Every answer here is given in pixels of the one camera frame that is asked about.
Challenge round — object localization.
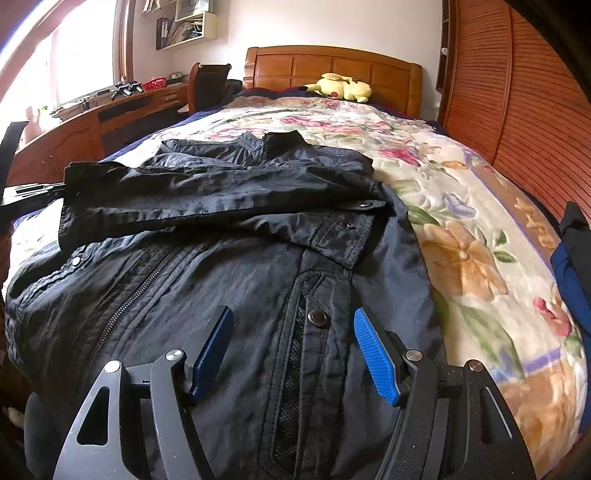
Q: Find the wooden slatted wardrobe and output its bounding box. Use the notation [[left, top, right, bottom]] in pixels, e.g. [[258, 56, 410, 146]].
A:
[[436, 0, 591, 232]]

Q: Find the black desk gadget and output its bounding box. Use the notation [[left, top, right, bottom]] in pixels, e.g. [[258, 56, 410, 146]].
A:
[[110, 80, 144, 100]]

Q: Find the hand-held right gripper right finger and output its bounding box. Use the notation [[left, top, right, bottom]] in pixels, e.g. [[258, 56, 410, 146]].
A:
[[353, 308, 537, 480]]

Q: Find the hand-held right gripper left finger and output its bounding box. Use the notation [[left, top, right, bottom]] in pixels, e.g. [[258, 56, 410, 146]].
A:
[[53, 305, 235, 480]]

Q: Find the yellow plush toy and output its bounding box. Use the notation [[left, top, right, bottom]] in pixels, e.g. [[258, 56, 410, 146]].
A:
[[300, 73, 371, 103]]

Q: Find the black jacket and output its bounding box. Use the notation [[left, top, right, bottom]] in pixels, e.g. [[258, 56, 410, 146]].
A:
[[4, 130, 451, 480]]

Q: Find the blue cloth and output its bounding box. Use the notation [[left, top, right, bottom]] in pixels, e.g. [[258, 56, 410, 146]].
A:
[[550, 242, 591, 333]]

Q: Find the dark wooden corner shelf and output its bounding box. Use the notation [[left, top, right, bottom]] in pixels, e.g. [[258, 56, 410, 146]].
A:
[[436, 0, 455, 93]]

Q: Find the black cloth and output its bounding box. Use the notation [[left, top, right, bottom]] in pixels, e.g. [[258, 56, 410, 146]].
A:
[[558, 202, 591, 259]]

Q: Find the pink bottle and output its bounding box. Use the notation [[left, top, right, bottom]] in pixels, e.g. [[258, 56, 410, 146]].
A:
[[23, 106, 42, 144]]

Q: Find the wooden desk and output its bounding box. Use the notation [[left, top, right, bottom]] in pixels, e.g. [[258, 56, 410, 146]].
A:
[[7, 82, 190, 185]]

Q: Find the row of books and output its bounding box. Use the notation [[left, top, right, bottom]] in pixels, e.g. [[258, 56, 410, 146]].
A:
[[156, 17, 199, 49]]

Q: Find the wooden chair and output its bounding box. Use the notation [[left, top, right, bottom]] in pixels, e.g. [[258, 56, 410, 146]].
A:
[[187, 63, 232, 116]]

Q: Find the wooden bed headboard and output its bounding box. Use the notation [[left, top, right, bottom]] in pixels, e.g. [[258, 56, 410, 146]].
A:
[[243, 45, 423, 116]]

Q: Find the white wall shelf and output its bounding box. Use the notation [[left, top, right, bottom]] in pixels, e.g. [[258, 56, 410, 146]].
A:
[[141, 0, 219, 51]]

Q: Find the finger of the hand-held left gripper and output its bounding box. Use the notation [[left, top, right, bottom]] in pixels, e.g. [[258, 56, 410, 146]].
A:
[[0, 181, 68, 209]]

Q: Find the floral quilt bed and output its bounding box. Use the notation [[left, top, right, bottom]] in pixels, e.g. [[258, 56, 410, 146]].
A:
[[4, 95, 585, 480]]

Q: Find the wood-framed window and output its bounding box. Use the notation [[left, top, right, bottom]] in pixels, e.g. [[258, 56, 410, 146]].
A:
[[0, 0, 134, 112]]

